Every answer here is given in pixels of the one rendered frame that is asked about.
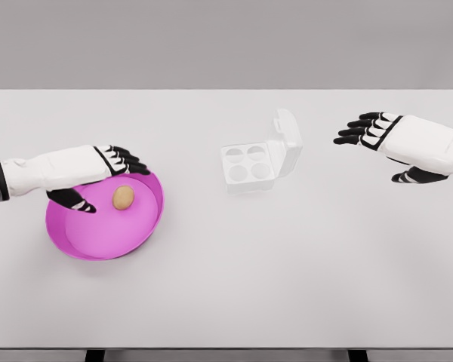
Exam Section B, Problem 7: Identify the white egg box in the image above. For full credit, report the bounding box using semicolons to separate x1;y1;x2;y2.
220;108;304;196

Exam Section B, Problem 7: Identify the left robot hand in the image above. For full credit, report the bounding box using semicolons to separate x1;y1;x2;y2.
39;145;152;214

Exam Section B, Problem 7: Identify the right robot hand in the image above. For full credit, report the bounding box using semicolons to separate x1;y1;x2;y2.
333;111;453;185

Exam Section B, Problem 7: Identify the pink round bowl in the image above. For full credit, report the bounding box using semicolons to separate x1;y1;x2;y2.
45;168;165;261

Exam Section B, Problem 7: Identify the brown egg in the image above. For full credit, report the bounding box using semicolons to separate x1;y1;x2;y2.
112;186;135;211

